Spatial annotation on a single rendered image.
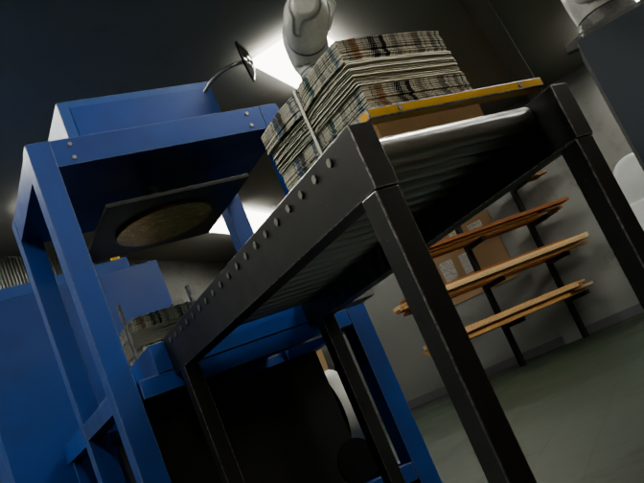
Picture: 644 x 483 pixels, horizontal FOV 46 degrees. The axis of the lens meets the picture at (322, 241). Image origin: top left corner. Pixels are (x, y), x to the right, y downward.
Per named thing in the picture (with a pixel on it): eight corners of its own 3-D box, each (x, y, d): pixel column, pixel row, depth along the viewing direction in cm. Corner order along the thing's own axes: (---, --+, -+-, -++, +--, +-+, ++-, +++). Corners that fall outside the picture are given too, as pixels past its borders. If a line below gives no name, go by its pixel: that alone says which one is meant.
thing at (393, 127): (486, 117, 156) (477, 100, 157) (381, 137, 140) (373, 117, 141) (442, 154, 169) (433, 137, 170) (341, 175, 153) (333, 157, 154)
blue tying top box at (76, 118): (227, 124, 291) (209, 80, 296) (73, 150, 261) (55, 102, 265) (195, 175, 329) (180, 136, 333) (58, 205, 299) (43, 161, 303)
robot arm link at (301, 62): (298, 87, 199) (296, 64, 186) (276, 37, 202) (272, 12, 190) (335, 72, 200) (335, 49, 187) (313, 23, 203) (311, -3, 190)
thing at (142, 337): (216, 354, 319) (195, 298, 324) (149, 377, 303) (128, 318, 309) (193, 374, 350) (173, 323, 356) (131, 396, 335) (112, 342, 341)
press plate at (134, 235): (250, 179, 280) (247, 172, 281) (107, 212, 252) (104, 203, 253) (209, 236, 326) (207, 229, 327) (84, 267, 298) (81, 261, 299)
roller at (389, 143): (543, 122, 154) (532, 101, 156) (360, 164, 131) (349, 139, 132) (527, 134, 159) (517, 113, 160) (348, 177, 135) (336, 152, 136)
